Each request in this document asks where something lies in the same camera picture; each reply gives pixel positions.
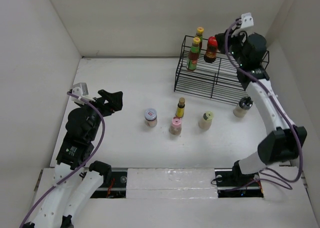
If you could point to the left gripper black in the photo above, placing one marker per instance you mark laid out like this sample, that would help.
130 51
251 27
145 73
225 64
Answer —
114 103

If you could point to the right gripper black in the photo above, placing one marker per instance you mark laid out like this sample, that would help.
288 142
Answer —
220 44

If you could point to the red-lid chili sauce jar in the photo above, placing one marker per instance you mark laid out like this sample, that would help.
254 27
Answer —
211 50

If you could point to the yellow-capped green-label sauce bottle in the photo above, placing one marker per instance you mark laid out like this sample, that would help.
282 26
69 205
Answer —
193 54

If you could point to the white-lid glass jar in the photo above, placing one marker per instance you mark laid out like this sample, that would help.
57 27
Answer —
151 116

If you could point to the black-lid glass grinder jar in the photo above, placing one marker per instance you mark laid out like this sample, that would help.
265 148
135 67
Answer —
243 106

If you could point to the pale green-lid shaker jar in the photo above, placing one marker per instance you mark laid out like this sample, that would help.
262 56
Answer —
205 121

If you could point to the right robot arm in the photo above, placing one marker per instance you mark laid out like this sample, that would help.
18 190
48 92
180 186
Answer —
284 139

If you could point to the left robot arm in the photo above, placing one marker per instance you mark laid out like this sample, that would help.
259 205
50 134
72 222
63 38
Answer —
76 174

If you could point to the small brown-cap yellow bottle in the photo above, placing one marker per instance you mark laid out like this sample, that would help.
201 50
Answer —
180 108

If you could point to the pink-lid spice jar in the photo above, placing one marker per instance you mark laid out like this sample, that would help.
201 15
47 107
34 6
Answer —
175 126

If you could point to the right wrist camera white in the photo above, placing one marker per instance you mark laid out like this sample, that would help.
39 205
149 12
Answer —
243 23

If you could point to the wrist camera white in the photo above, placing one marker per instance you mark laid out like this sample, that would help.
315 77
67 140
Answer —
80 90
243 23

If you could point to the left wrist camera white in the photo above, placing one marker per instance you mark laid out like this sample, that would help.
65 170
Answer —
80 90

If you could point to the black wire rack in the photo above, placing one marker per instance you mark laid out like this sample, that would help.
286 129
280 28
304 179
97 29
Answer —
215 81

